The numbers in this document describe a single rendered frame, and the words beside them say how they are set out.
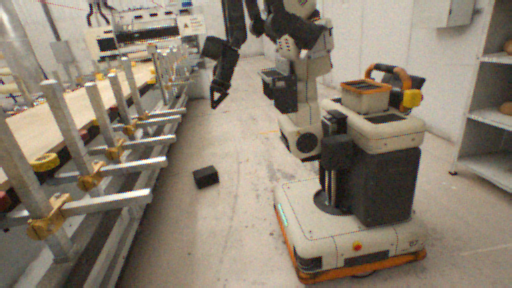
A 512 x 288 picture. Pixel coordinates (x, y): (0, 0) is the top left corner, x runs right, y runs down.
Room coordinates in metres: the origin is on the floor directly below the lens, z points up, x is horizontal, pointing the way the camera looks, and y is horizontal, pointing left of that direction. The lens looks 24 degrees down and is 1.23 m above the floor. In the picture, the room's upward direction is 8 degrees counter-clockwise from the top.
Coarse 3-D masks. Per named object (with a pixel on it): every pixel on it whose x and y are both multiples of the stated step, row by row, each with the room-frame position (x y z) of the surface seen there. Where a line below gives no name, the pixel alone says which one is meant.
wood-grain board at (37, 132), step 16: (144, 64) 4.89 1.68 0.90; (144, 80) 2.65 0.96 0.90; (64, 96) 2.30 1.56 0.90; (80, 96) 2.17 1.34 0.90; (112, 96) 1.96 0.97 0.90; (128, 96) 1.96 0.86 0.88; (32, 112) 1.76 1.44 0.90; (48, 112) 1.68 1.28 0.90; (80, 112) 1.55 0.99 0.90; (16, 128) 1.36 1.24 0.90; (32, 128) 1.32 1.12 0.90; (48, 128) 1.27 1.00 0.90; (80, 128) 1.20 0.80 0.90; (32, 144) 1.04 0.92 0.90; (48, 144) 1.01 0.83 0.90; (64, 144) 1.04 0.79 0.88; (0, 176) 0.75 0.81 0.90
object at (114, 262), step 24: (144, 96) 2.40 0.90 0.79; (96, 144) 1.30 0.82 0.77; (72, 168) 1.04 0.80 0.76; (48, 192) 0.86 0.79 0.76; (72, 192) 0.97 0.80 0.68; (144, 216) 1.60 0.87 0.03; (0, 240) 0.61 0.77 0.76; (24, 240) 0.67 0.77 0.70; (120, 240) 1.22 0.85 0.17; (0, 264) 0.57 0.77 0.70; (24, 264) 0.63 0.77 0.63; (120, 264) 1.07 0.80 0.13
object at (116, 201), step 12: (132, 192) 0.63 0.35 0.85; (144, 192) 0.62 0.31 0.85; (72, 204) 0.61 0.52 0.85; (84, 204) 0.60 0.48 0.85; (96, 204) 0.60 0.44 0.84; (108, 204) 0.60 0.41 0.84; (120, 204) 0.61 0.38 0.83; (132, 204) 0.61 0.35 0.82; (12, 216) 0.59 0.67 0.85; (24, 216) 0.59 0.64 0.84; (0, 228) 0.58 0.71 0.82
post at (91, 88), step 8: (88, 88) 1.05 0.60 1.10; (96, 88) 1.07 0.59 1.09; (88, 96) 1.05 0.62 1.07; (96, 96) 1.05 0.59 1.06; (96, 104) 1.05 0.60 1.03; (96, 112) 1.05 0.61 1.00; (104, 112) 1.06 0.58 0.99; (104, 120) 1.05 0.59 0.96; (104, 128) 1.05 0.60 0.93; (112, 128) 1.08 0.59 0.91; (104, 136) 1.05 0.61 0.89; (112, 136) 1.06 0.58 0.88; (112, 144) 1.05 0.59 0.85; (120, 160) 1.05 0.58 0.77
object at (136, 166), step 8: (144, 160) 0.88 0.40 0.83; (152, 160) 0.87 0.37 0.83; (160, 160) 0.86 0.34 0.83; (104, 168) 0.86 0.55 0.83; (112, 168) 0.85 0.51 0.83; (120, 168) 0.85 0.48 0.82; (128, 168) 0.85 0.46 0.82; (136, 168) 0.85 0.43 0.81; (144, 168) 0.86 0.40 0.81; (152, 168) 0.86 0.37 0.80; (56, 176) 0.84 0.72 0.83; (64, 176) 0.84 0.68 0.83; (72, 176) 0.84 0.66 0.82; (104, 176) 0.84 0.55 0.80; (48, 184) 0.83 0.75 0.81; (56, 184) 0.83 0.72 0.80
